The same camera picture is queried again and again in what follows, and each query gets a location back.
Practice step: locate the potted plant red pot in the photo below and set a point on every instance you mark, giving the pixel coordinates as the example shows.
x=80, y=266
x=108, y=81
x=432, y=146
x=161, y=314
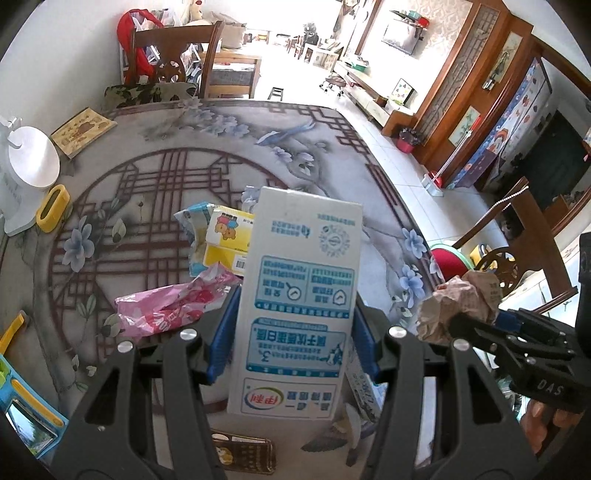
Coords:
x=408, y=142

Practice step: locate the pink plastic bag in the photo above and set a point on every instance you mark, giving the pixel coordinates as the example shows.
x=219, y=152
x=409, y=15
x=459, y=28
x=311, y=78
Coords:
x=171, y=304

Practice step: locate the yellow tissue pack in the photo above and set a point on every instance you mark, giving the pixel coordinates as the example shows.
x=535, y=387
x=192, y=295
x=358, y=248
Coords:
x=228, y=240

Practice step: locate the wooden dining chair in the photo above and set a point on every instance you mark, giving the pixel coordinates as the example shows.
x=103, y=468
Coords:
x=175, y=41
x=540, y=221

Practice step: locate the plush toy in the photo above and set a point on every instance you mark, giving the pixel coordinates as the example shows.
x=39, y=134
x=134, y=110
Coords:
x=195, y=9

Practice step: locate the wooden sofa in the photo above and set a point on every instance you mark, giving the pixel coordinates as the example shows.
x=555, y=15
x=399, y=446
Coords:
x=231, y=69

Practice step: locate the wall television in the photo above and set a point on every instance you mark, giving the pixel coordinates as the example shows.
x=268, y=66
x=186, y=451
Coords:
x=400, y=39

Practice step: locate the long television cabinet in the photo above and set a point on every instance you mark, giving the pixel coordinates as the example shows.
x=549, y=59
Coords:
x=374, y=97

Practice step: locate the cartoon door curtain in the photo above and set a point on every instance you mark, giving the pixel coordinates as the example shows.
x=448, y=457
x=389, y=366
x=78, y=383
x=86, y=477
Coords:
x=508, y=124

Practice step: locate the green plastic bin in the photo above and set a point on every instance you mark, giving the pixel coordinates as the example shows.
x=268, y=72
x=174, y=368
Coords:
x=450, y=261

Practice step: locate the colourful plastic toy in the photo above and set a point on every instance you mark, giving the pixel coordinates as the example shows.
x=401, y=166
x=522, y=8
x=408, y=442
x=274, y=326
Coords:
x=27, y=406

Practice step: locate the white round lamp base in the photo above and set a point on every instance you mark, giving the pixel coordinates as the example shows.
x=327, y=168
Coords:
x=30, y=161

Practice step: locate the floral seat cushion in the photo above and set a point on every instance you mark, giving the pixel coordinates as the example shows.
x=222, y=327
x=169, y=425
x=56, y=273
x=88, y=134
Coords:
x=143, y=94

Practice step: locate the red bag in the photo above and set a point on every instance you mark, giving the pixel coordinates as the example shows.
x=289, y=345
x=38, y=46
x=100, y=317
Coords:
x=131, y=27

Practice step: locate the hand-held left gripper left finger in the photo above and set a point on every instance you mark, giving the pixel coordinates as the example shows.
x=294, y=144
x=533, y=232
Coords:
x=222, y=337

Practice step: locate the blue white wrapper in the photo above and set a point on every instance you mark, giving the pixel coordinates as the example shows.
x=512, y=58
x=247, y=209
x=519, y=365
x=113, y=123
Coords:
x=194, y=226

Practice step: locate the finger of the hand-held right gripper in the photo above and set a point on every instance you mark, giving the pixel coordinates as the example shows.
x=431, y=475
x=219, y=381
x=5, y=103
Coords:
x=540, y=378
x=510, y=319

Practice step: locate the white mop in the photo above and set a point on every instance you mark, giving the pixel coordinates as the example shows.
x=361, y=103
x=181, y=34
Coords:
x=450, y=159

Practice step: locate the wheeled round stool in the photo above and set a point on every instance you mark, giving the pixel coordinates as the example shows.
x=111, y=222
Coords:
x=333, y=85

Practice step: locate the small white printed box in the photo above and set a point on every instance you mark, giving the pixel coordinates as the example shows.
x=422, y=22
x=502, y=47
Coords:
x=364, y=401

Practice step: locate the floral table cover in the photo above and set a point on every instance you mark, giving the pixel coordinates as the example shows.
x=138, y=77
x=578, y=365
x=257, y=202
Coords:
x=323, y=157

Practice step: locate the brown paper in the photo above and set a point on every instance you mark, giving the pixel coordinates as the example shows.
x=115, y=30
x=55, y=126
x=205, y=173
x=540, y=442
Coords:
x=457, y=295

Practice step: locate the dark brown packet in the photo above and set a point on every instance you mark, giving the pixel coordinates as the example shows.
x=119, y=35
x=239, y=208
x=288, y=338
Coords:
x=242, y=452

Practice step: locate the person's right hand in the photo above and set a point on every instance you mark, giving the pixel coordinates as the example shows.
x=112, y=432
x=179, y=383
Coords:
x=549, y=429

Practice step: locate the yellow plastic strip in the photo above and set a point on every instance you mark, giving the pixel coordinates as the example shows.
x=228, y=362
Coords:
x=11, y=332

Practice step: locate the small framed geometric picture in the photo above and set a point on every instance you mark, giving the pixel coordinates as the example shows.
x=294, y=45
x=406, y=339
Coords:
x=401, y=91

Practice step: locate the hanging wall scroll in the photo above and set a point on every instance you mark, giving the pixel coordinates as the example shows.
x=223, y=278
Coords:
x=503, y=60
x=465, y=125

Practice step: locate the yellow brown book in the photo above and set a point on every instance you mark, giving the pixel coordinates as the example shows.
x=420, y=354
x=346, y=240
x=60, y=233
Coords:
x=83, y=131

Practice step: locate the small black stool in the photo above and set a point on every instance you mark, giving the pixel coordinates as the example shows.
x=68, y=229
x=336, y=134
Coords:
x=275, y=93

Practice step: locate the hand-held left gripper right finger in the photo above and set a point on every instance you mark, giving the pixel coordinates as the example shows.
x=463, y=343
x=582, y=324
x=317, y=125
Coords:
x=365, y=341

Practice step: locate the wall shelf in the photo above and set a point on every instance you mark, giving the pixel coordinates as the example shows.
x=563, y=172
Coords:
x=411, y=18

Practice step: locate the white blue milk carton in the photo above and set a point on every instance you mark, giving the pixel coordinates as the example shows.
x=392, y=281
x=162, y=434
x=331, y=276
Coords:
x=300, y=277

